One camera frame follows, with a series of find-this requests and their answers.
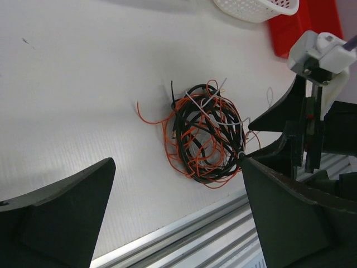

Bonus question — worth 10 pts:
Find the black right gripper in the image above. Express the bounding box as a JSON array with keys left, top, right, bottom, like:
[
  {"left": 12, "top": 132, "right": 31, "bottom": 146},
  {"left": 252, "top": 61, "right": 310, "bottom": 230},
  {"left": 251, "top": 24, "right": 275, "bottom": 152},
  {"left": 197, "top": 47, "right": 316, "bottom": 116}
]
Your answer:
[{"left": 247, "top": 74, "right": 357, "bottom": 200}]

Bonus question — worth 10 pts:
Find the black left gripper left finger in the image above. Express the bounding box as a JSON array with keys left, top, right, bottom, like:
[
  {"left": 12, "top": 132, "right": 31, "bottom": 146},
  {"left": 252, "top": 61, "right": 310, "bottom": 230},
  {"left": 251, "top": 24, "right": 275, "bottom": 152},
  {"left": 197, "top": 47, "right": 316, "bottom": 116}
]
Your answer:
[{"left": 1, "top": 157, "right": 116, "bottom": 267}]

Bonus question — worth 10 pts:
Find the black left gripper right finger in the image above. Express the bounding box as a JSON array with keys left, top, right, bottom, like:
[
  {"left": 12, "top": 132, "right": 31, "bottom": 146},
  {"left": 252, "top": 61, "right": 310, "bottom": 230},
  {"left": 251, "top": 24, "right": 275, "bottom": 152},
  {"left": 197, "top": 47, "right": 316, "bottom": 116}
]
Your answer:
[{"left": 242, "top": 158, "right": 356, "bottom": 267}]

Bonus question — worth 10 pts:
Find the white wire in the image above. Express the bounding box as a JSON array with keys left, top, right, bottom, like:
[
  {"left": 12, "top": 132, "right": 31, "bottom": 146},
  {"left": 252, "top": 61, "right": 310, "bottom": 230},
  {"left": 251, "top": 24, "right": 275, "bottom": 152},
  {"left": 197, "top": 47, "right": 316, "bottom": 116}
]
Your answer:
[{"left": 185, "top": 78, "right": 273, "bottom": 165}]

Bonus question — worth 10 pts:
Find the black cable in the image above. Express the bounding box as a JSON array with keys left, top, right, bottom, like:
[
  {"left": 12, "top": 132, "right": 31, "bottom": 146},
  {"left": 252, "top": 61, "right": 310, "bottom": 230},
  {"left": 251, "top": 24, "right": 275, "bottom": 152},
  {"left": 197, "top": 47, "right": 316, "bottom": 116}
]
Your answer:
[{"left": 170, "top": 80, "right": 246, "bottom": 184}]

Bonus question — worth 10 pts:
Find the orange wire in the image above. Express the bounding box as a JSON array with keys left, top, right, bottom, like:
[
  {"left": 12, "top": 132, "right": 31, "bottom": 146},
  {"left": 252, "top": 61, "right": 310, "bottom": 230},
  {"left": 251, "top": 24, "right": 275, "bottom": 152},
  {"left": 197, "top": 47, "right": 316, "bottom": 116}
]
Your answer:
[{"left": 137, "top": 79, "right": 262, "bottom": 189}]

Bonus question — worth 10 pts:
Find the red plastic tray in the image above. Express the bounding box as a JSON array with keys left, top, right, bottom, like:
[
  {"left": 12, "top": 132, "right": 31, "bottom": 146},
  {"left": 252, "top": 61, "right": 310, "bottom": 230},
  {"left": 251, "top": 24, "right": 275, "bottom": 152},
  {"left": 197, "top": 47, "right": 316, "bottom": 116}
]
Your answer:
[{"left": 268, "top": 0, "right": 344, "bottom": 59}]

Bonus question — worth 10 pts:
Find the round white perforated basket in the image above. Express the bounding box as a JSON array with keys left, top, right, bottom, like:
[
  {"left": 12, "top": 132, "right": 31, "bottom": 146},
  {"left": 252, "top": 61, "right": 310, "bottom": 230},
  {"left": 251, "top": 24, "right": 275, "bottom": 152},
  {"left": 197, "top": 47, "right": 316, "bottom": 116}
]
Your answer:
[{"left": 213, "top": 0, "right": 300, "bottom": 23}]

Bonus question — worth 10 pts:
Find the aluminium rail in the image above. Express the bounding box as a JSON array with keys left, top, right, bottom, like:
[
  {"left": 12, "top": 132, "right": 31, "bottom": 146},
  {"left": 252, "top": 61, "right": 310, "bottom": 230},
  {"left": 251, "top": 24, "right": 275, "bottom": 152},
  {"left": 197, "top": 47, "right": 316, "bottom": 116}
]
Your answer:
[{"left": 90, "top": 154, "right": 357, "bottom": 268}]

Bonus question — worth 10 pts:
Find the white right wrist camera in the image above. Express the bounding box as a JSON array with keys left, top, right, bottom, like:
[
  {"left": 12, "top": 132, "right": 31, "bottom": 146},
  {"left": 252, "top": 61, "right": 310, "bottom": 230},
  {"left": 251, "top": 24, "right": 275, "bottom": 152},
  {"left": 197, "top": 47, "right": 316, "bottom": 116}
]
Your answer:
[{"left": 287, "top": 30, "right": 356, "bottom": 119}]

